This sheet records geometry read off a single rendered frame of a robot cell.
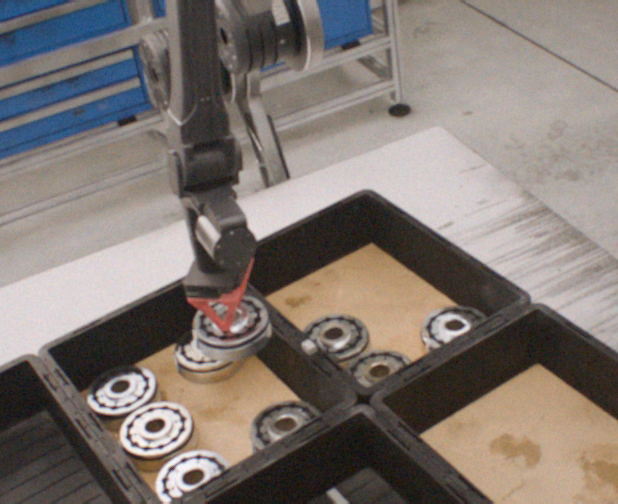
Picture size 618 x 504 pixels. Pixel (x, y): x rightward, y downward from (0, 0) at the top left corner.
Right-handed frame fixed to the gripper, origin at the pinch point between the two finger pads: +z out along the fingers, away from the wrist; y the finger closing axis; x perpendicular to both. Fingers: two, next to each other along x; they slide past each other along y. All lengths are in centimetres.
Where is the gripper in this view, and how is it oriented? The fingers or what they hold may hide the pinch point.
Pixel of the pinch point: (229, 313)
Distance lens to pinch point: 146.4
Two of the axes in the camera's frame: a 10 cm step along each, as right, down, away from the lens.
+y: 2.0, -6.1, 7.6
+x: -9.7, -0.3, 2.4
